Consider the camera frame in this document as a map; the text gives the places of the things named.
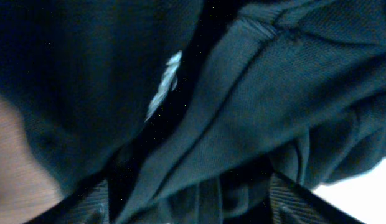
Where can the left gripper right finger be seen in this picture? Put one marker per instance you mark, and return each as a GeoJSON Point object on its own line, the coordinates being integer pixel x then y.
{"type": "Point", "coordinates": [293, 204]}

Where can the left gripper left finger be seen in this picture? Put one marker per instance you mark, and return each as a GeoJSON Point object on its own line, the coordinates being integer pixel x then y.
{"type": "Point", "coordinates": [88, 205]}

